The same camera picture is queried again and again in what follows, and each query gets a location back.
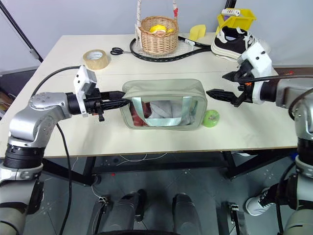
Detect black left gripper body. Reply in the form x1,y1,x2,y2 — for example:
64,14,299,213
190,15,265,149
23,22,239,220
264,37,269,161
82,87,106,123

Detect black floor stand bracket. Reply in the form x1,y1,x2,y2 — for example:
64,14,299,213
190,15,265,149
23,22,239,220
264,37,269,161
221,201,246,235
88,194,111,235

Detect green plush keychain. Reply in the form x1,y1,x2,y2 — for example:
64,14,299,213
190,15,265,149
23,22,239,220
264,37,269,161
202,109,221,129

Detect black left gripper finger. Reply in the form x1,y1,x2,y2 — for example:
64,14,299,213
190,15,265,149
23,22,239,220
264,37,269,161
100,91,126,99
102,98,130,112

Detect white string under table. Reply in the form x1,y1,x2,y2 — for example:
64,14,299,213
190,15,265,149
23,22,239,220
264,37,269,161
116,152,170,167

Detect white tube with print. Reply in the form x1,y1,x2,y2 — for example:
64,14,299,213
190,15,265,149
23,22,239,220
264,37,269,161
221,7,242,18

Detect dark grey rounded robot leg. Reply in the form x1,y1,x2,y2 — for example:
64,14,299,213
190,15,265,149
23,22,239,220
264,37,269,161
107,188,148,235
172,192,204,235

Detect yellow plastic bin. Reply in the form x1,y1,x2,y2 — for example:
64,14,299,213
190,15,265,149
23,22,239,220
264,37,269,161
216,8,257,34

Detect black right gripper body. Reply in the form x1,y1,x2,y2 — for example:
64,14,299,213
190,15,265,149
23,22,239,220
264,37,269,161
236,59,255,104

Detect black racket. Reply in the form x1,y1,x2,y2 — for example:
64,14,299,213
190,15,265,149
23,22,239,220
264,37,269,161
129,36,212,62

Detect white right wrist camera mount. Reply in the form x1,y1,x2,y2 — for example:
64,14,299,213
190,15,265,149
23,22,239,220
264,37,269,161
237,41,273,105

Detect white braided rope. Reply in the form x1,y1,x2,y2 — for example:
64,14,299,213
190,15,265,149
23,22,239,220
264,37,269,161
134,0,144,51

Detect black and white sneaker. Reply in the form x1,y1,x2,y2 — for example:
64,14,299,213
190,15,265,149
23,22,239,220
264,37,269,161
210,25,271,62

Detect yellow plastic scoop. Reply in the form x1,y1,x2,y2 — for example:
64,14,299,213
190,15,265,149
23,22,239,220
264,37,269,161
189,23,207,41

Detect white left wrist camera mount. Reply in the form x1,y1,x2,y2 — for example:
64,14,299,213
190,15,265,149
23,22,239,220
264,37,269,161
73,64,98,118

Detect black handled scissors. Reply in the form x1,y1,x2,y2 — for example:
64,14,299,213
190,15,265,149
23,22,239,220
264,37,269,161
110,47,133,56

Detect black metal table frame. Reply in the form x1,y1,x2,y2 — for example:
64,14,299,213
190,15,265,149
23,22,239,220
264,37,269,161
41,148,299,187

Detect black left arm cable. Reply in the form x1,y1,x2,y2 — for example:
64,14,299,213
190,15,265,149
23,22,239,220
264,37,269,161
31,66,82,230

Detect brown packing tape roll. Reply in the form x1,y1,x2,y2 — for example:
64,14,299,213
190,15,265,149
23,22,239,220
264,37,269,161
82,49,110,71

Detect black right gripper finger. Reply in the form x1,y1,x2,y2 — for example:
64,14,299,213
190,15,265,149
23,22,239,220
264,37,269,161
222,69,246,82
205,88,242,108

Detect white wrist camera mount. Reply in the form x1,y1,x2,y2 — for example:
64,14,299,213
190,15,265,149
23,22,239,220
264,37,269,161
73,64,98,118
237,41,273,105

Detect wicker basket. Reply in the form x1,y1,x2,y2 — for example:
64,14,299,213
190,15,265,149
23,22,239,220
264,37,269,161
139,15,180,56

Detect white sneaker on floor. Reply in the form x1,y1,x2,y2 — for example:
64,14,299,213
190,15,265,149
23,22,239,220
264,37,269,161
245,187,280,216

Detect black slanted pole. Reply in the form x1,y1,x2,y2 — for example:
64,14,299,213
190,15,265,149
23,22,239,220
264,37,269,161
0,1,44,64

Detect green zip pouch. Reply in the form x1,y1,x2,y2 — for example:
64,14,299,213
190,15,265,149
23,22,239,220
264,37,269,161
119,78,208,131

